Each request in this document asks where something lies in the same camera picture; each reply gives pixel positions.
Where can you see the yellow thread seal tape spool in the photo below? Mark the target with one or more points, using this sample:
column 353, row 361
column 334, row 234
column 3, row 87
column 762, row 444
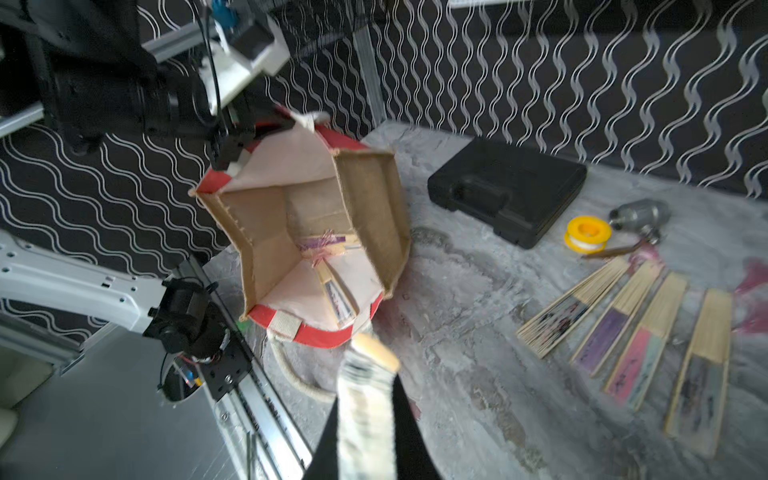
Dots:
column 587, row 234

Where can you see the black plastic tool case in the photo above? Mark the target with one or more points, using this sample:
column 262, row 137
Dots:
column 518, row 192

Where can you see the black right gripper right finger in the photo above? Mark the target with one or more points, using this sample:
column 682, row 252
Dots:
column 413, row 460

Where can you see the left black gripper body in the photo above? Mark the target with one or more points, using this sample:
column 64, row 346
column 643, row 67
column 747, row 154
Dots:
column 247, row 119

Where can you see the bamboo fan purple in bag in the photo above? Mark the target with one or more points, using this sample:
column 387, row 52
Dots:
column 321, row 247

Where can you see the folding fans bundle in bag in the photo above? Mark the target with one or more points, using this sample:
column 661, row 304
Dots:
column 342, row 303

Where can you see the bamboo fan purple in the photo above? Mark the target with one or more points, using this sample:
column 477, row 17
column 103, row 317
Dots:
column 613, row 323
column 321, row 247

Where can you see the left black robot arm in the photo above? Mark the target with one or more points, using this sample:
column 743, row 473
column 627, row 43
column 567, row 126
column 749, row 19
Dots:
column 112, row 111

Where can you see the steel ball valve brown handle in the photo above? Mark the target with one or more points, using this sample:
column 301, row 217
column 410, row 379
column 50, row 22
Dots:
column 645, row 218

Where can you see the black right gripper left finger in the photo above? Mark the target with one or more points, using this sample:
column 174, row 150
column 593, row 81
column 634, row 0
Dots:
column 324, row 464

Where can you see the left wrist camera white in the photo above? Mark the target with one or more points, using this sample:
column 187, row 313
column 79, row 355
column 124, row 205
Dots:
column 241, row 41

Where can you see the bamboo fan grey floral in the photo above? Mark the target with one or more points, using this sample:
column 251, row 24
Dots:
column 717, row 416

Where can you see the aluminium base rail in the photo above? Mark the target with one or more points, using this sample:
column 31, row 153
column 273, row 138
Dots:
column 261, row 438

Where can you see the red jute tote bag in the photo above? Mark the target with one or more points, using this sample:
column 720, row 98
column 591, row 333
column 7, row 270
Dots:
column 319, row 222

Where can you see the bamboo fan floral white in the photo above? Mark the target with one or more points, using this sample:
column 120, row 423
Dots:
column 549, row 327

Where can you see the bamboo fan pink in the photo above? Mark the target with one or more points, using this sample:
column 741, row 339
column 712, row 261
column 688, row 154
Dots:
column 636, row 366

